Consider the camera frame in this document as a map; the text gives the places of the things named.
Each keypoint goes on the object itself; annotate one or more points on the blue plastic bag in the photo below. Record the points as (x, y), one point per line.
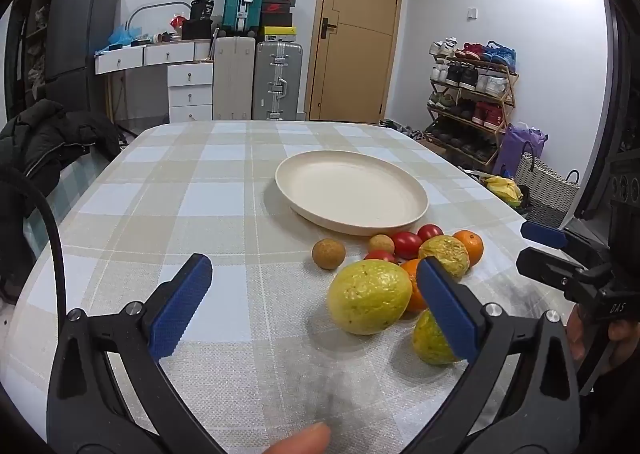
(120, 35)

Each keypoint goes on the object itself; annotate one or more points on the small black bag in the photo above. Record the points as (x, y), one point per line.
(202, 8)

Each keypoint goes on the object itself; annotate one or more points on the black padded jacket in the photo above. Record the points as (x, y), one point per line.
(45, 143)

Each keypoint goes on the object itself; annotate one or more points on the red tomato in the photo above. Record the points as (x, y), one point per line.
(382, 256)
(430, 232)
(406, 244)

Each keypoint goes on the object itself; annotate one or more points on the rows of assorted shoes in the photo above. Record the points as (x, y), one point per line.
(470, 78)

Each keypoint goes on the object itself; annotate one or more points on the dark tall panel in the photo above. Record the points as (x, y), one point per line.
(631, 83)

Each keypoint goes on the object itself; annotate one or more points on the green mottled citrus fruit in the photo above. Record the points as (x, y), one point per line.
(427, 341)

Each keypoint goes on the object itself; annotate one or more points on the light brown longan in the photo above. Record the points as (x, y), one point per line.
(380, 243)

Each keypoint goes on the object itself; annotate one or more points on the large yellow citrus fruit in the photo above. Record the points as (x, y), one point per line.
(369, 296)

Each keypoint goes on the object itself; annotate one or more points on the dark grey refrigerator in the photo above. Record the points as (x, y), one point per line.
(80, 33)

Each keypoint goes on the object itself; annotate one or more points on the white drawer cabinet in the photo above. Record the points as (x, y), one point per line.
(190, 93)

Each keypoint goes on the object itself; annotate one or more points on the silver hard suitcase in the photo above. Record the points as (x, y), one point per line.
(277, 78)

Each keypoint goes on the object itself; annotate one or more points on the small brown cardboard box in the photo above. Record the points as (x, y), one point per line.
(436, 147)

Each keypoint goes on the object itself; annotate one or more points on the woven basket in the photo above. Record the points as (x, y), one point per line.
(545, 189)

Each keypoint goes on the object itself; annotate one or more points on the group of loose sneakers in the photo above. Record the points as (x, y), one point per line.
(400, 128)

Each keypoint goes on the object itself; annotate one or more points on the person's left hand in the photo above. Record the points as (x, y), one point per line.
(305, 439)

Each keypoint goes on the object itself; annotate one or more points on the purple bag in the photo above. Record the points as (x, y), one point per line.
(515, 151)

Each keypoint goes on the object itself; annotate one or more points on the dark wooden shelf unit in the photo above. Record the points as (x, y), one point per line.
(35, 33)

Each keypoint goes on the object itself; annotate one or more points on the wooden shoe rack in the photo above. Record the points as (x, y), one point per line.
(510, 83)

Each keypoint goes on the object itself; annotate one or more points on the person's right hand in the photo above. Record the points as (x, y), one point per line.
(575, 334)

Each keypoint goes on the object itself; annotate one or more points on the black and red shoe box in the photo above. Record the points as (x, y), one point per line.
(276, 8)

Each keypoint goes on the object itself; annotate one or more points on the orange mandarin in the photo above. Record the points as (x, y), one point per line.
(472, 246)
(414, 284)

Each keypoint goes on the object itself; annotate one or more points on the black storage box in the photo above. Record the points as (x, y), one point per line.
(196, 29)

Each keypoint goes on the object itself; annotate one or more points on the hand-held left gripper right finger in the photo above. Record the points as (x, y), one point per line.
(447, 306)

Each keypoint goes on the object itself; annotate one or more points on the red wrapped item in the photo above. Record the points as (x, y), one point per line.
(178, 23)

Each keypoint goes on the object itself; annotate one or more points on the yellow green citrus fruit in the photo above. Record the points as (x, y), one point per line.
(445, 251)

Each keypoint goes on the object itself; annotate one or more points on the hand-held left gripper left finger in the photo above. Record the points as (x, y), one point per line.
(180, 306)

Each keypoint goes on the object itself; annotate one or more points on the curved metal tube frame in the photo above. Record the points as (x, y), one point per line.
(150, 4)

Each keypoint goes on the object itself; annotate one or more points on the dark brown longan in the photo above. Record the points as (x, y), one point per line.
(328, 254)

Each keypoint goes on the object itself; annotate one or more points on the cream round plate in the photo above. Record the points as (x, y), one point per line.
(350, 189)

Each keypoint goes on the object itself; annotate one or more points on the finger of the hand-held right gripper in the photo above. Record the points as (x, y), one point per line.
(542, 234)
(550, 269)

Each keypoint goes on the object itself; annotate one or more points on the wooden door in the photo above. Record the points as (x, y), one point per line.
(355, 33)

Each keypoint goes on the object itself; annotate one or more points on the white desk with drawers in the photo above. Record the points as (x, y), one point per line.
(150, 53)

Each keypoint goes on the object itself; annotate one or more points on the beige hard suitcase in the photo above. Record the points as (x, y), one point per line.
(234, 78)

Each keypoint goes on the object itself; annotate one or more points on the person's right forearm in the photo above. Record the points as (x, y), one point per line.
(620, 414)

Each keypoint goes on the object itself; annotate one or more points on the yellow bag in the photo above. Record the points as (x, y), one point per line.
(502, 189)

